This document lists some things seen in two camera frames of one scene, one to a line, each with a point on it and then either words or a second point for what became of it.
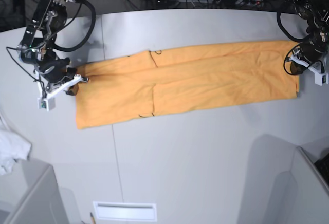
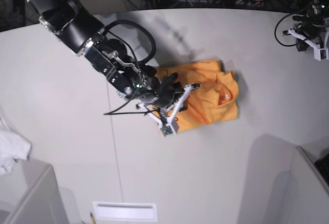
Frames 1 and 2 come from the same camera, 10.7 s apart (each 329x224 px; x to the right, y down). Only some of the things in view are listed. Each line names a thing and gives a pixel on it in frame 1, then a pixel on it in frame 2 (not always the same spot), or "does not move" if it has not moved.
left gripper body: x=38 y=48 to x=115 y=60
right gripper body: x=314 y=50 to x=313 y=21
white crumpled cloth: x=12 y=148 does not move
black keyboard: x=323 y=166 does not move
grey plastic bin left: x=30 y=194 does not move
